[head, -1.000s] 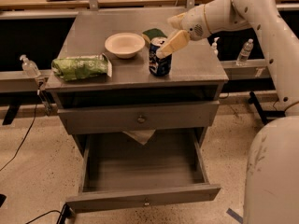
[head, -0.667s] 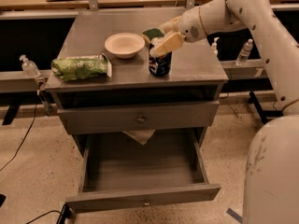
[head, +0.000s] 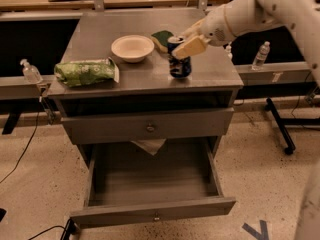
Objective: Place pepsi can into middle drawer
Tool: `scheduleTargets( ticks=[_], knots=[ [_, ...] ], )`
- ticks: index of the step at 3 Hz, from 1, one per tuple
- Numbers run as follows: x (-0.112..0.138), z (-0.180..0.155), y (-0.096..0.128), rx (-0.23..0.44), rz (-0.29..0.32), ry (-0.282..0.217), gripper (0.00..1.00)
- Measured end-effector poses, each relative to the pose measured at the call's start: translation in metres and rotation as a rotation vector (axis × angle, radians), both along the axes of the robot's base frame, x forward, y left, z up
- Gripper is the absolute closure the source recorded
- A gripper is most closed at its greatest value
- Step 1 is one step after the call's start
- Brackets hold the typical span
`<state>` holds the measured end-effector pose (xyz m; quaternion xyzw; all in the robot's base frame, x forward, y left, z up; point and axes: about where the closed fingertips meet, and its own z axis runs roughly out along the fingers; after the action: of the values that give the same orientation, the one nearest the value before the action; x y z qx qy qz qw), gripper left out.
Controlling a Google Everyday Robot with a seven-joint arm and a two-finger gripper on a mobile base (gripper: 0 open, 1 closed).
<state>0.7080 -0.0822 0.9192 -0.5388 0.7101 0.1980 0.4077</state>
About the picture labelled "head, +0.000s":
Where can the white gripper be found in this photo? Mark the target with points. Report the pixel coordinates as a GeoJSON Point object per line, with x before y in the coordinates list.
{"type": "Point", "coordinates": [215, 28]}

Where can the open grey lower drawer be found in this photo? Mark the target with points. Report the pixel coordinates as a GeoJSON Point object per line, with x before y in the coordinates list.
{"type": "Point", "coordinates": [126, 185]}

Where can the green yellow sponge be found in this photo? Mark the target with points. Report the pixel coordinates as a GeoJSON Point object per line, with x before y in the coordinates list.
{"type": "Point", "coordinates": [160, 39]}

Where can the green chip bag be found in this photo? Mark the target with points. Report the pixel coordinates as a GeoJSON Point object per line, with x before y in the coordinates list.
{"type": "Point", "coordinates": [86, 72]}

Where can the left clear sanitizer bottle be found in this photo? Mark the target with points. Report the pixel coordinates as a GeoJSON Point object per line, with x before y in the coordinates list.
{"type": "Point", "coordinates": [30, 72]}

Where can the grey upper drawer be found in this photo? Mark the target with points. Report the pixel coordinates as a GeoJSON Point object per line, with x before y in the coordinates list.
{"type": "Point", "coordinates": [148, 125]}

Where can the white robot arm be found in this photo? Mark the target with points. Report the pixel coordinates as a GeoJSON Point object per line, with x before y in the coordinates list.
{"type": "Point", "coordinates": [302, 19]}

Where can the blue pepsi can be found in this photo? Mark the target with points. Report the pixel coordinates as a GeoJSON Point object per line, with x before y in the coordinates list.
{"type": "Point", "coordinates": [178, 68]}

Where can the clear water bottle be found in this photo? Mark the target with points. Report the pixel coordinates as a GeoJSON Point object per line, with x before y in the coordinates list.
{"type": "Point", "coordinates": [261, 56]}

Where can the small white pump bottle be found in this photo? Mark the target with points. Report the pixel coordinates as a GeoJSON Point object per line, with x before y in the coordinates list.
{"type": "Point", "coordinates": [228, 50]}

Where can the grey drawer cabinet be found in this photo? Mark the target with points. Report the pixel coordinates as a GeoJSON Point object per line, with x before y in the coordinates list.
{"type": "Point", "coordinates": [146, 86]}

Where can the white bowl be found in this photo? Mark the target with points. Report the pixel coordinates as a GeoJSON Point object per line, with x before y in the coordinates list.
{"type": "Point", "coordinates": [132, 48]}

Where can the white paper under drawer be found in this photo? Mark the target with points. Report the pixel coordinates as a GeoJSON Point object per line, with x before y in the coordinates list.
{"type": "Point", "coordinates": [150, 146]}

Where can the black table leg base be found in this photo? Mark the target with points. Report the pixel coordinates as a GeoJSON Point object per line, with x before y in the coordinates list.
{"type": "Point", "coordinates": [282, 124]}

